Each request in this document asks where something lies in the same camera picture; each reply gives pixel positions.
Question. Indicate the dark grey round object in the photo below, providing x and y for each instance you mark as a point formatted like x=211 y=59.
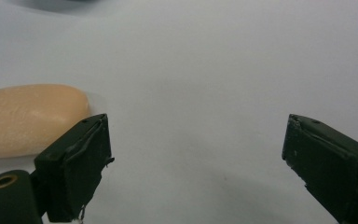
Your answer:
x=56 y=3

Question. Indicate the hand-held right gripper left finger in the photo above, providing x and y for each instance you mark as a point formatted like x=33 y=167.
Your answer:
x=74 y=168

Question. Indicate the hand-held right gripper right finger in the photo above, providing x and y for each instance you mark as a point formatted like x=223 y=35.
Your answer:
x=332 y=174

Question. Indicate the pale orange oval bread roll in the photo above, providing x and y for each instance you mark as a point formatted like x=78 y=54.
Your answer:
x=28 y=119

